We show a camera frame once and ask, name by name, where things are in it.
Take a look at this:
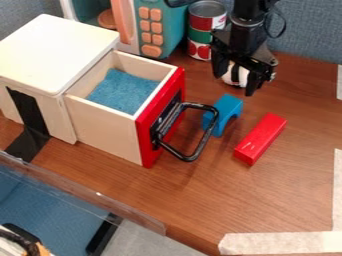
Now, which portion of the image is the drawer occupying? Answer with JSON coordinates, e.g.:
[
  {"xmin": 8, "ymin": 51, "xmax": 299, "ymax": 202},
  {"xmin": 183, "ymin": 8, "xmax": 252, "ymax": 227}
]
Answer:
[{"xmin": 61, "ymin": 49, "xmax": 221, "ymax": 169}]

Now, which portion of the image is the blue arch block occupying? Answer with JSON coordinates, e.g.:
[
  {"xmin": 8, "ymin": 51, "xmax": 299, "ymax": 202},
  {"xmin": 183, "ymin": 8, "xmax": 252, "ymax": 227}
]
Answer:
[{"xmin": 201, "ymin": 93, "xmax": 245, "ymax": 138}]

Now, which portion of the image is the cabinet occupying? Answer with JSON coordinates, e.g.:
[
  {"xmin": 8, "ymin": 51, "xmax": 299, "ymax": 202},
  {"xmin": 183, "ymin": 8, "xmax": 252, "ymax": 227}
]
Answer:
[{"xmin": 0, "ymin": 13, "xmax": 122, "ymax": 145}]

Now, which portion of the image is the toy microwave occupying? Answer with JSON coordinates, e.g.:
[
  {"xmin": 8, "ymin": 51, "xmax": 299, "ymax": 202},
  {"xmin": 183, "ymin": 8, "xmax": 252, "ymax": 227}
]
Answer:
[{"xmin": 58, "ymin": 0, "xmax": 198, "ymax": 61}]

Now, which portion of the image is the tomato can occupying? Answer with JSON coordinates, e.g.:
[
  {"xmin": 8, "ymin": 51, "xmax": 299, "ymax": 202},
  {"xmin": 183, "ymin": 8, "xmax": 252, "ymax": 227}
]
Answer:
[{"xmin": 185, "ymin": 0, "xmax": 229, "ymax": 62}]

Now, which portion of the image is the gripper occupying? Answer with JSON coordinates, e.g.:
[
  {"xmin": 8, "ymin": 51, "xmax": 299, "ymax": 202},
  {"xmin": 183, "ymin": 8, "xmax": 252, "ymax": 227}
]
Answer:
[{"xmin": 209, "ymin": 23, "xmax": 281, "ymax": 98}]

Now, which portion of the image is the white ball toy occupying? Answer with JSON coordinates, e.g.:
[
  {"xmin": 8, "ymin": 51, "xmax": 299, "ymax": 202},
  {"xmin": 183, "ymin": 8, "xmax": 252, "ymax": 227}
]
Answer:
[{"xmin": 220, "ymin": 60, "xmax": 252, "ymax": 89}]

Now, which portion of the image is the red block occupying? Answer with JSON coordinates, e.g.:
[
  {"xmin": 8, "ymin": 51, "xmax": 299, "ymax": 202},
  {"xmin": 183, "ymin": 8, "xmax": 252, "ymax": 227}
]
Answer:
[{"xmin": 232, "ymin": 112, "xmax": 289, "ymax": 167}]

